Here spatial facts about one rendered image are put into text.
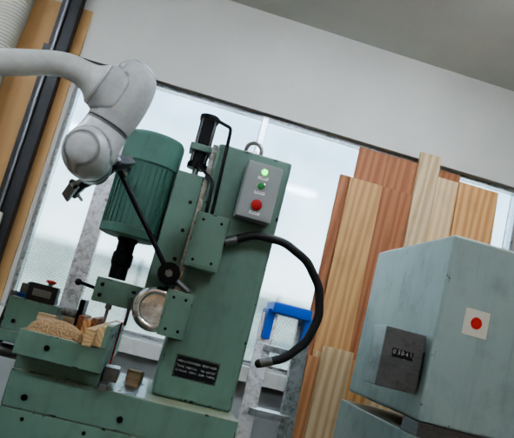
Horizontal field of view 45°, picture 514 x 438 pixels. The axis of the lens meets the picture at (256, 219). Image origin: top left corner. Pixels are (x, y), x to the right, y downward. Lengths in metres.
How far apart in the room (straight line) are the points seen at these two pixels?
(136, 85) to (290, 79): 2.10
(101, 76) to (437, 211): 2.37
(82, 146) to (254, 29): 2.29
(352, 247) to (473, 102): 1.15
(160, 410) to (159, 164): 0.67
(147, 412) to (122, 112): 0.74
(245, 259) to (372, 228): 1.56
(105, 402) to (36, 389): 0.17
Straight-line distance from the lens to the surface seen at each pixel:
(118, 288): 1.80
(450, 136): 3.65
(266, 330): 2.46
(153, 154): 1.80
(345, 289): 3.14
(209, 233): 1.66
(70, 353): 1.58
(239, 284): 1.74
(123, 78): 1.40
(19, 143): 3.21
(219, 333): 1.73
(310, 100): 3.43
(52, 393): 1.65
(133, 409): 1.64
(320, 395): 2.97
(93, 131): 1.34
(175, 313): 1.63
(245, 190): 1.71
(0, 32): 3.32
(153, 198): 1.79
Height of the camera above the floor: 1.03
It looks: 10 degrees up
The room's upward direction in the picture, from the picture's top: 14 degrees clockwise
